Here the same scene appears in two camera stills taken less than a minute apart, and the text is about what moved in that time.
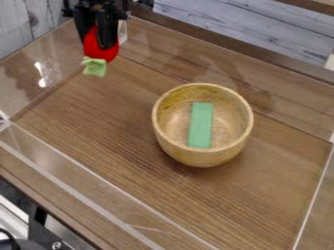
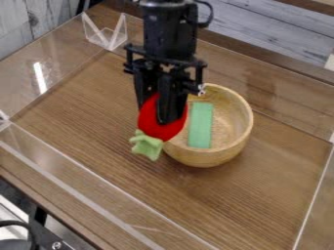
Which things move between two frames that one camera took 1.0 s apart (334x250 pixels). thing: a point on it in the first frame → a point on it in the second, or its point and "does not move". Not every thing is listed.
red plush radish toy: x=95 y=55 → x=154 y=133
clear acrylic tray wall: x=63 y=188 does not move
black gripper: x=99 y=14 → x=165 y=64
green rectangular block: x=199 y=131 does not move
